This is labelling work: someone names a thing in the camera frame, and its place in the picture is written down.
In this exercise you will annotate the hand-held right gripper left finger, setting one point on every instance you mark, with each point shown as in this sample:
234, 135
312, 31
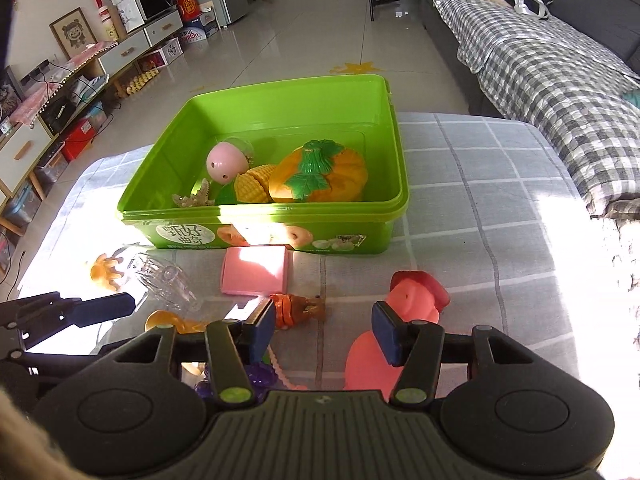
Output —
261, 332

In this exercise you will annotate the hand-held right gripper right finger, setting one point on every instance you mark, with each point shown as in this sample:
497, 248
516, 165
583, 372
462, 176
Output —
386, 335

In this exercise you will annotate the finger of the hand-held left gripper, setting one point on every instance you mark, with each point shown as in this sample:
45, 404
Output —
107, 307
45, 357

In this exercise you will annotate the pink rubber chicken toy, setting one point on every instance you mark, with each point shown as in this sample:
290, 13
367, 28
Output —
367, 360

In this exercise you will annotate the yellow toy corn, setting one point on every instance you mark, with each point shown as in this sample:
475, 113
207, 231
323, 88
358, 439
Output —
250, 185

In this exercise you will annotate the orange toy pumpkin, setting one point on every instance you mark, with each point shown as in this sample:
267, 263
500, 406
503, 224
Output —
345, 170

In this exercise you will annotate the pink egg toy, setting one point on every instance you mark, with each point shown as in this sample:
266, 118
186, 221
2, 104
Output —
225, 162

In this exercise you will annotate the green plastic box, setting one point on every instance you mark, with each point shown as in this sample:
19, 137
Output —
300, 110

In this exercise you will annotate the person's left forearm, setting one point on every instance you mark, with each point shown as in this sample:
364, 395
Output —
25, 440

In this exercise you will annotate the tan octopus toy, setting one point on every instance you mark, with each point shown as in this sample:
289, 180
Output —
106, 272

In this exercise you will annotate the orange carrot toy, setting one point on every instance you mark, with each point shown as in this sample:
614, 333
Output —
295, 310

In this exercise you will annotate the purple toy grapes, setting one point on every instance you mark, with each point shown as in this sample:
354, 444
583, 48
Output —
257, 376

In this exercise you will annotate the amber translucent toy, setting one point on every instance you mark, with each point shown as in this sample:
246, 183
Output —
165, 319

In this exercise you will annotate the pink foam block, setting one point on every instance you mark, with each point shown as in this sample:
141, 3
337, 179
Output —
255, 270

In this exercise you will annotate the clear glass jar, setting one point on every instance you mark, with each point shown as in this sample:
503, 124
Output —
165, 280

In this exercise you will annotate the white checked tablecloth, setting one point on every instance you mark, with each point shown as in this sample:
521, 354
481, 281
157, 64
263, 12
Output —
475, 210

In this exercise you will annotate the red storage box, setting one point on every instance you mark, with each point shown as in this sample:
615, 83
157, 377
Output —
77, 140

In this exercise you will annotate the white wooden tv cabinet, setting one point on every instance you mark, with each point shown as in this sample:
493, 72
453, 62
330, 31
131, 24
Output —
25, 145

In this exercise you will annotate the pink lace cloth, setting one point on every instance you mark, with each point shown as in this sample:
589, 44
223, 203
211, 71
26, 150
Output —
45, 92

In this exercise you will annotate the row of yellow ducks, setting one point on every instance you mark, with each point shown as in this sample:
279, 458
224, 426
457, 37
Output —
137, 84

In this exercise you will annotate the white printed carton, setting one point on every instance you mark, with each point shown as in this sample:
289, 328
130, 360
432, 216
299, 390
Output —
162, 54

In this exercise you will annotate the yellow star floor sticker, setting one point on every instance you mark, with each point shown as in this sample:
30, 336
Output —
352, 67

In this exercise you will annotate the framed cartoon picture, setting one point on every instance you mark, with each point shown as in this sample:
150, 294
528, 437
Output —
74, 34

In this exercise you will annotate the blue and white bag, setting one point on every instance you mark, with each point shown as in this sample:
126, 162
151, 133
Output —
197, 32

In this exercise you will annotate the grey checkered sofa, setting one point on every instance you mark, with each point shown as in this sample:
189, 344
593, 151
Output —
530, 70

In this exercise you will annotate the white microwave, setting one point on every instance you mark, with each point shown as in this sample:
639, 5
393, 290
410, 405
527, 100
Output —
150, 7

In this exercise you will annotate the red gift box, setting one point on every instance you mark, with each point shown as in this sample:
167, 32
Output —
189, 4

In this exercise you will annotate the teal cushion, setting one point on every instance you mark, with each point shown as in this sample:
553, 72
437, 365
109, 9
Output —
632, 100

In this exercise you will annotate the dark grey sofa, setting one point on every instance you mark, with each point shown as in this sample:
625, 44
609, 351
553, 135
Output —
600, 0

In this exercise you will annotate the dark picture frame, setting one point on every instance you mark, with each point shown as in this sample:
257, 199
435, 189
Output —
10, 91

